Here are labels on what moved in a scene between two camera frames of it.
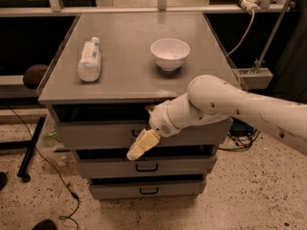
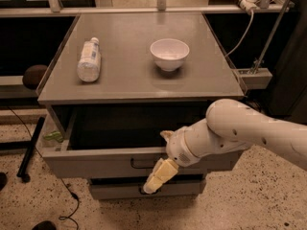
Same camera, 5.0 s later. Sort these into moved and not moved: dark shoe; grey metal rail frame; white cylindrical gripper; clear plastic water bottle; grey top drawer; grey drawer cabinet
Moved: white cylindrical gripper; grey top drawer
Not moved: clear plastic water bottle; dark shoe; grey drawer cabinet; grey metal rail frame
